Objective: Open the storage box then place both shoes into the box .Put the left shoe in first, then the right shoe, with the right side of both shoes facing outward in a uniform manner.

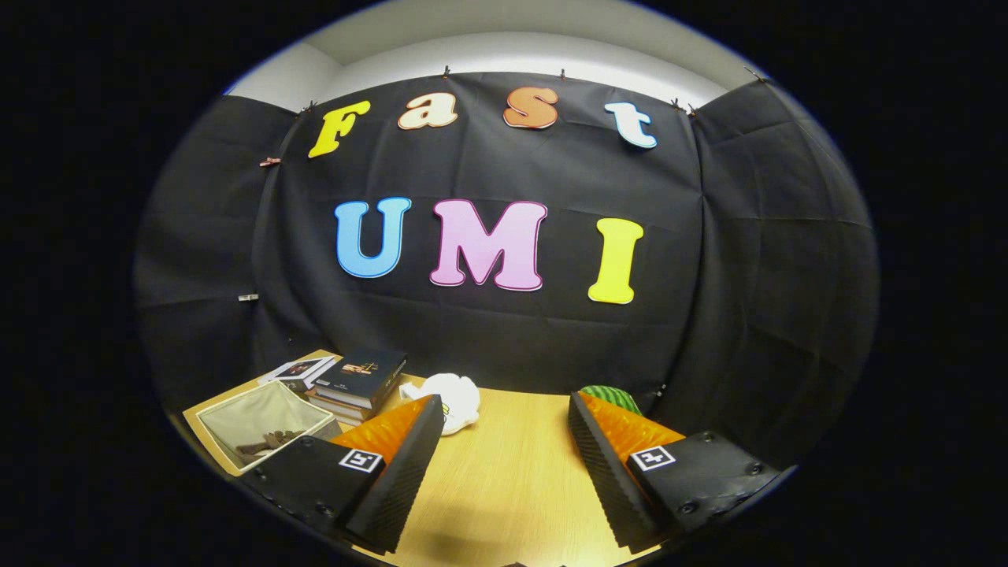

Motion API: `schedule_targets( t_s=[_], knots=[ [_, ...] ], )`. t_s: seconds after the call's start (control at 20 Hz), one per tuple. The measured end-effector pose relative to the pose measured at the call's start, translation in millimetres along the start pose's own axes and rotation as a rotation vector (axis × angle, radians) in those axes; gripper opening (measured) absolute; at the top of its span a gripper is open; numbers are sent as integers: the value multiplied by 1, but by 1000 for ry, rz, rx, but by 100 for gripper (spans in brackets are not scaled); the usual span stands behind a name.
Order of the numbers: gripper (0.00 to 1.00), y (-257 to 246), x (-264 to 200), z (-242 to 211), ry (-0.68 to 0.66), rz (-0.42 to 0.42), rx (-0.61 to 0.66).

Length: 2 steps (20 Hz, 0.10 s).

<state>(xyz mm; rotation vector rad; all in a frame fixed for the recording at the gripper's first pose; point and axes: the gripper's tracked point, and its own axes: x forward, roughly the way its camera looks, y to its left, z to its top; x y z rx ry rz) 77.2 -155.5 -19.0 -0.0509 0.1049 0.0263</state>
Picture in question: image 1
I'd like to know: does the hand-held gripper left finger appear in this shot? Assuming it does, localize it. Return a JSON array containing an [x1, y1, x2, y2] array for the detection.
[[235, 394, 448, 556]]

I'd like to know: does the white portrait cover book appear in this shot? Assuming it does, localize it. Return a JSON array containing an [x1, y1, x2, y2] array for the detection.
[[258, 355, 339, 393]]

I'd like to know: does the black backdrop cloth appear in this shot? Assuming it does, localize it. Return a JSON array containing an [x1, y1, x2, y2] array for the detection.
[[134, 71, 880, 473]]

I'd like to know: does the watermelon slice plush toy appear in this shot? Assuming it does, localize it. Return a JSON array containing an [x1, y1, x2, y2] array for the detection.
[[579, 384, 643, 417]]

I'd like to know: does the grey and cream storage box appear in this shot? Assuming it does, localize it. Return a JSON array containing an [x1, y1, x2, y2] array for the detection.
[[195, 380, 344, 476]]

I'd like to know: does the white plush toy with face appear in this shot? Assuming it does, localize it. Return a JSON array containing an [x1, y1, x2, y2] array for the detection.
[[398, 372, 482, 437]]

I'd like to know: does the dark hardcover book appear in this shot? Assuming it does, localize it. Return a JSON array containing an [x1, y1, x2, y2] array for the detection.
[[313, 348, 409, 411]]

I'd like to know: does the brown book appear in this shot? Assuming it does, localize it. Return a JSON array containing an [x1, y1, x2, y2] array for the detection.
[[303, 390, 380, 427]]

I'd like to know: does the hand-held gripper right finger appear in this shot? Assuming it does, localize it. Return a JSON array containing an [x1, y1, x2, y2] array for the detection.
[[567, 391, 783, 556]]

